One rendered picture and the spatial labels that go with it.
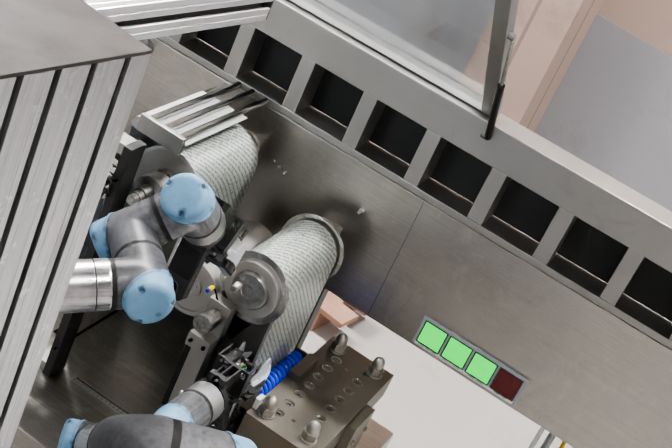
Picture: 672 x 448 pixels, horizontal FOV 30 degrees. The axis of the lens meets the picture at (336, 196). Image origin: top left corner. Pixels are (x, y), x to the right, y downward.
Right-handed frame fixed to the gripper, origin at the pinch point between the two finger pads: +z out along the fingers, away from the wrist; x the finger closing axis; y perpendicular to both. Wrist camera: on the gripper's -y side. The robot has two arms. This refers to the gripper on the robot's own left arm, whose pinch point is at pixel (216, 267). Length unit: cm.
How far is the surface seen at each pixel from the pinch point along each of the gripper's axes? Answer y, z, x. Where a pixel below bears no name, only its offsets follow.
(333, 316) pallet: 39, 240, 26
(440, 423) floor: 28, 244, -28
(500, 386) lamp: 18, 49, -49
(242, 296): 0.6, 19.7, -1.4
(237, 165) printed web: 22.5, 24.4, 16.3
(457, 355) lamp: 18, 49, -39
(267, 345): -3.5, 30.2, -8.4
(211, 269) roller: 1.9, 21.9, 7.3
